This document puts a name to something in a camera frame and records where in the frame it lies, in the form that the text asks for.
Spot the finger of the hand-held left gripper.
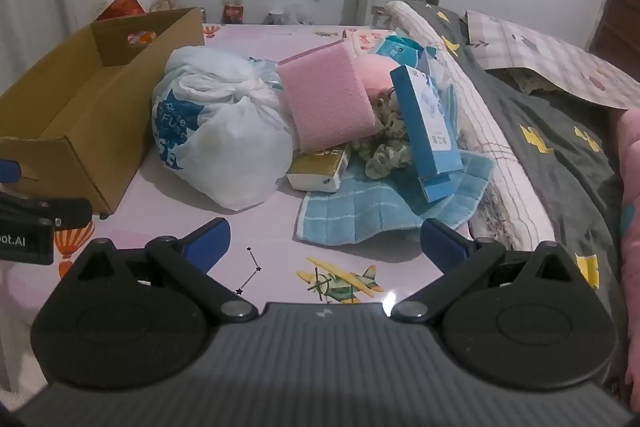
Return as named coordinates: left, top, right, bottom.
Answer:
left=0, top=159, right=24, bottom=186
left=0, top=194, right=94, bottom=228

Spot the gold tissue pack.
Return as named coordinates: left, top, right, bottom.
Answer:
left=286, top=144, right=354, bottom=194

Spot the red jar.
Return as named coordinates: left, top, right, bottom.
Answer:
left=220, top=0, right=246, bottom=26

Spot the red snack bag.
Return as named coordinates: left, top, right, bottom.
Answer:
left=95, top=0, right=147, bottom=24

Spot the blue and white box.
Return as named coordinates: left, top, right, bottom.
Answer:
left=390, top=66, right=464, bottom=202

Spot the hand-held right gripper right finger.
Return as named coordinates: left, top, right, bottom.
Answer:
left=390, top=218, right=577, bottom=326

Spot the white water dispenser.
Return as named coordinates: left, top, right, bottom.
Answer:
left=357, top=0, right=401, bottom=28

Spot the white plastic bag blue print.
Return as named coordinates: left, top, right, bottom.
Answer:
left=150, top=46, right=302, bottom=210

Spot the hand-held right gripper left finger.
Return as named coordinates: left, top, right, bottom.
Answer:
left=67, top=217, right=256, bottom=326

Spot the brown cardboard box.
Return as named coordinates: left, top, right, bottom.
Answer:
left=0, top=7, right=206, bottom=221

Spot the blue and white wipes pack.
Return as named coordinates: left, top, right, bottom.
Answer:
left=372, top=34, right=426, bottom=66

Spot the pink cushion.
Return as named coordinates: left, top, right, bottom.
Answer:
left=617, top=109, right=640, bottom=388

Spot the plaid cloth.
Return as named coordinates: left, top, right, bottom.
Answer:
left=465, top=9, right=640, bottom=110

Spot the light blue towel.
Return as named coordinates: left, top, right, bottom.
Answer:
left=295, top=152, right=496, bottom=244

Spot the beige scrunchie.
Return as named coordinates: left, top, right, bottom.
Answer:
left=350, top=97, right=416, bottom=180

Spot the grey quilt yellow print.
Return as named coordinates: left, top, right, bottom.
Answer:
left=420, top=4, right=632, bottom=388

